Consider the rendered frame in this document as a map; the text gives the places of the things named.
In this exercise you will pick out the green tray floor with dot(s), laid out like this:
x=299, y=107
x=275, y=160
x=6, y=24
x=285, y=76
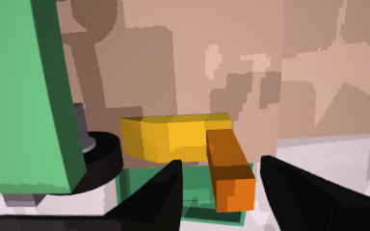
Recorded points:
x=197, y=184

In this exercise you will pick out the green tray rim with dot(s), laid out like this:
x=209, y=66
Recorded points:
x=189, y=213

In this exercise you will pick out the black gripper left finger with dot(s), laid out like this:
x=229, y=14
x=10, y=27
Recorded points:
x=156, y=206

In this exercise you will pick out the yellow block with orange handle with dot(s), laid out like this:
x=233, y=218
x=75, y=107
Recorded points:
x=195, y=138

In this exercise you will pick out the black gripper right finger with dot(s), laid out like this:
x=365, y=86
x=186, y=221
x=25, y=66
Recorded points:
x=302, y=201

